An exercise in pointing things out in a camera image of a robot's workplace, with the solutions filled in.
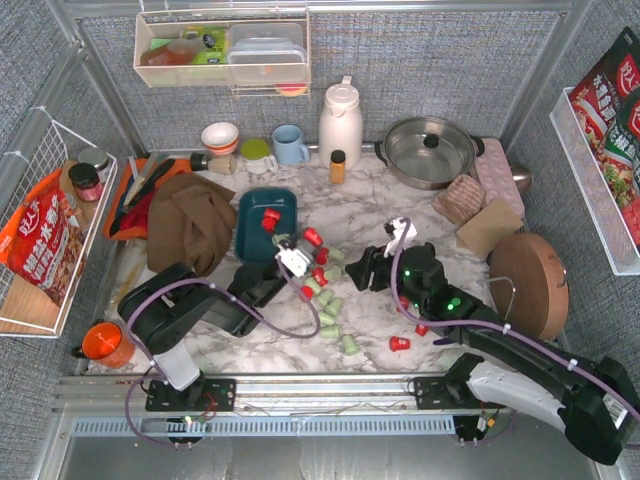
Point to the red capsule far right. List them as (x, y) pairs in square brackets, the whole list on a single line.
[(403, 304)]

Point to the brown cloth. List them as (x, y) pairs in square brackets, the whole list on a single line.
[(191, 221)]

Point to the orange tray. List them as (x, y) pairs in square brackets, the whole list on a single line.
[(142, 198)]

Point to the orange spice bottle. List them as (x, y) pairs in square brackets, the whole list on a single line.
[(337, 167)]

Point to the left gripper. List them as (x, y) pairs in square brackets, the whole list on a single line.
[(279, 265)]

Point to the red capsule right middle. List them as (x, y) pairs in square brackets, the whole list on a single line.
[(421, 330)]

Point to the striped pink cloth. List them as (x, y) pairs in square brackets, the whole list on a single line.
[(461, 200)]

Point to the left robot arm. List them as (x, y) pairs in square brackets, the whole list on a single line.
[(163, 310)]

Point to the white thermos jug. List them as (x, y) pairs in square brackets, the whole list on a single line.
[(341, 124)]

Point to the cream wall shelf basket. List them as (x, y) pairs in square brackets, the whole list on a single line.
[(163, 59)]

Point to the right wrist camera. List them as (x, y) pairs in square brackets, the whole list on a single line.
[(397, 228)]

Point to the green capsule top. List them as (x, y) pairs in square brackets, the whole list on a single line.
[(336, 255)]

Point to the clear plastic containers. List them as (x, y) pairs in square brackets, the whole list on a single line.
[(266, 53)]

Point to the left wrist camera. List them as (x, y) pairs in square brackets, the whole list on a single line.
[(294, 258)]

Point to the silver ladle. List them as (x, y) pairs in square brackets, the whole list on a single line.
[(522, 177)]

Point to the green lid cup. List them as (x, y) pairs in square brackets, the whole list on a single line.
[(257, 157)]

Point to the red capsule right lower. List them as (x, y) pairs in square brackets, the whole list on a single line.
[(397, 344)]

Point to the orange mug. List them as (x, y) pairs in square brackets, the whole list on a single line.
[(106, 343)]

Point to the white orange bowl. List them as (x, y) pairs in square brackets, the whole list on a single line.
[(220, 138)]

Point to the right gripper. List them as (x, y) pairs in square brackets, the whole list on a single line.
[(376, 268)]

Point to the red coffee capsule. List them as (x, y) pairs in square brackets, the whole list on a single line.
[(312, 236), (272, 214)]

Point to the green capsule bottom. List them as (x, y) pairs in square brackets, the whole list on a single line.
[(350, 347)]

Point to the red cloth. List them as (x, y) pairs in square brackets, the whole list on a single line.
[(134, 224)]

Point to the pink egg tray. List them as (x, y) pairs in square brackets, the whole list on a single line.
[(492, 171)]

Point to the blue mug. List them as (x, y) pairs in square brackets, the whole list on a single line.
[(288, 146)]

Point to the brown paper square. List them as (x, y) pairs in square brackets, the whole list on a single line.
[(483, 232)]

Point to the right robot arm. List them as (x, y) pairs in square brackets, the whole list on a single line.
[(594, 404)]

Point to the red capsule left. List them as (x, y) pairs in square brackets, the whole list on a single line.
[(306, 293)]

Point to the white handled knife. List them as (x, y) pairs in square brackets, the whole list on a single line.
[(139, 180)]

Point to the steel pot with lid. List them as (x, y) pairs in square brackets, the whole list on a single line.
[(428, 153)]

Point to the green capsule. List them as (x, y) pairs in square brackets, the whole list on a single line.
[(350, 347), (336, 255), (330, 332)]

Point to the green capsule lower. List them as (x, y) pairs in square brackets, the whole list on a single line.
[(330, 332)]

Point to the pepper grinder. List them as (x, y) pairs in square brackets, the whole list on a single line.
[(201, 161)]

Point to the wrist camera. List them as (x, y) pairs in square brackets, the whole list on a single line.
[(397, 228), (294, 258)]

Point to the round wooden board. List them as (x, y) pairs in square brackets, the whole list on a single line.
[(528, 285)]

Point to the teal storage basket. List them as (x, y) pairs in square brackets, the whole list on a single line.
[(253, 244)]

